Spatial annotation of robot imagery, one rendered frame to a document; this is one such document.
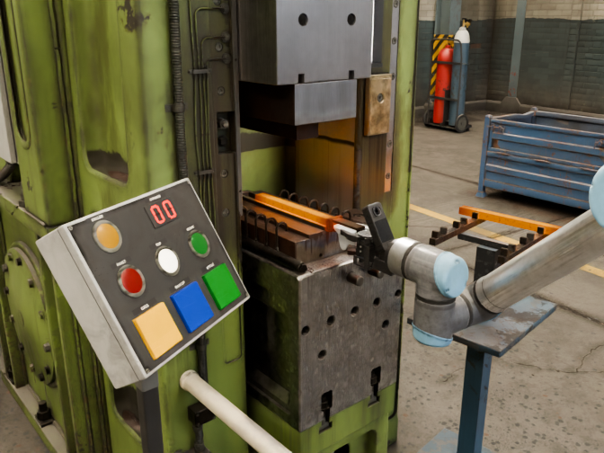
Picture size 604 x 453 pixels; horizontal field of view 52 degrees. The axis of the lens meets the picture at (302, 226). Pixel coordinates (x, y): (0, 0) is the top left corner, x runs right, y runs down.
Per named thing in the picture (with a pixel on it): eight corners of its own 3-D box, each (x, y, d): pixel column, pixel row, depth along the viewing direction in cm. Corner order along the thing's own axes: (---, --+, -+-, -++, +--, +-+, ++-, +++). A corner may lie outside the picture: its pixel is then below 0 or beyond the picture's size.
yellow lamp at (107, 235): (125, 247, 105) (123, 223, 103) (99, 253, 102) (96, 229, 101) (118, 243, 107) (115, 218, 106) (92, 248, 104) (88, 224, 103)
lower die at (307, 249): (352, 248, 168) (353, 218, 165) (295, 266, 156) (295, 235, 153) (261, 213, 198) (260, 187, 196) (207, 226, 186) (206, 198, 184)
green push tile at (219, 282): (242, 294, 125) (225, 262, 125) (222, 309, 119) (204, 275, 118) (235, 297, 126) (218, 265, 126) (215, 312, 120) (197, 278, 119)
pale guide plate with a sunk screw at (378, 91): (389, 132, 184) (392, 74, 178) (368, 136, 178) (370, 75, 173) (384, 131, 185) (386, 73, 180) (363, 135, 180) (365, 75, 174)
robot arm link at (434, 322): (467, 341, 142) (473, 292, 138) (430, 356, 136) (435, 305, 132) (438, 324, 149) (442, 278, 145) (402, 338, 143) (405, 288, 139)
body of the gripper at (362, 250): (350, 262, 152) (386, 279, 144) (351, 229, 150) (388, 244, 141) (371, 255, 157) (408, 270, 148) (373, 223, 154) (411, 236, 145)
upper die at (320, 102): (356, 117, 156) (357, 78, 153) (295, 126, 144) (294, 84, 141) (258, 101, 187) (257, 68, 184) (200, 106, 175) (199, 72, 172)
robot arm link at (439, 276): (442, 306, 131) (447, 263, 128) (398, 288, 140) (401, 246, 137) (469, 295, 137) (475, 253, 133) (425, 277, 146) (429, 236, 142)
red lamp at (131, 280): (149, 291, 105) (146, 268, 104) (123, 299, 103) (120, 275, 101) (141, 286, 108) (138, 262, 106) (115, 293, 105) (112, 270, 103)
